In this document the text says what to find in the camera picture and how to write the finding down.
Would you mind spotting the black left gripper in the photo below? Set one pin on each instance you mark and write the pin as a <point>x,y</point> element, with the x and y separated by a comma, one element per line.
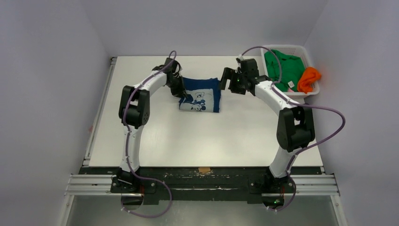
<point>180,92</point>

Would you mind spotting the blue t-shirt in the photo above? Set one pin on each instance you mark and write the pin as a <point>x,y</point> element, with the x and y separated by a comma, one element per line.
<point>203,95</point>

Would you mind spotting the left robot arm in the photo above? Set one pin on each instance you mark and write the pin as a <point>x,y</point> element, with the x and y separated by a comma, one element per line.
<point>134,112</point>

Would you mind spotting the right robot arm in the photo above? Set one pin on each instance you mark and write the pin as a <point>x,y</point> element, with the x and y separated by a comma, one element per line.
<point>295,126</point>

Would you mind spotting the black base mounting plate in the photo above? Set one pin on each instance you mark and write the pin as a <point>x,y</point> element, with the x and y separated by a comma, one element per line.
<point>231,184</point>

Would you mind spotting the brown tape piece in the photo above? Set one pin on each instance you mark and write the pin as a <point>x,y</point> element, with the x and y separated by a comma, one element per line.
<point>204,170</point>

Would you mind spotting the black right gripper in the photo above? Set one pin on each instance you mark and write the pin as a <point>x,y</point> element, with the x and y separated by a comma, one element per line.
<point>229,79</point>

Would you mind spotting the orange t-shirt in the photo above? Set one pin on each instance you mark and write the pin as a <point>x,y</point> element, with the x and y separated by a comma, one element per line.
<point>309,77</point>

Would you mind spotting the green t-shirt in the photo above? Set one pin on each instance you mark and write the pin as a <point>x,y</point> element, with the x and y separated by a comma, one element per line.
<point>287,67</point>

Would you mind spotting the aluminium frame rail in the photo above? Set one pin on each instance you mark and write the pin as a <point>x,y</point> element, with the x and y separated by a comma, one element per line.
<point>89,185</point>

